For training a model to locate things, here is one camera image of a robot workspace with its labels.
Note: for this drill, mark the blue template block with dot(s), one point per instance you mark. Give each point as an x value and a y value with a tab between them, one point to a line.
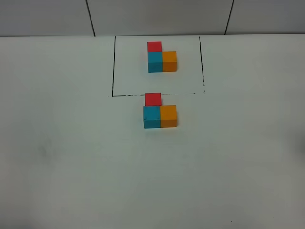
155	62

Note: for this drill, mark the red template block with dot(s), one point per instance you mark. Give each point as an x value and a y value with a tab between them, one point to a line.
155	46

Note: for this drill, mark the orange template block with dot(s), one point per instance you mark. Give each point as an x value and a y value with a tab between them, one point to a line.
170	63

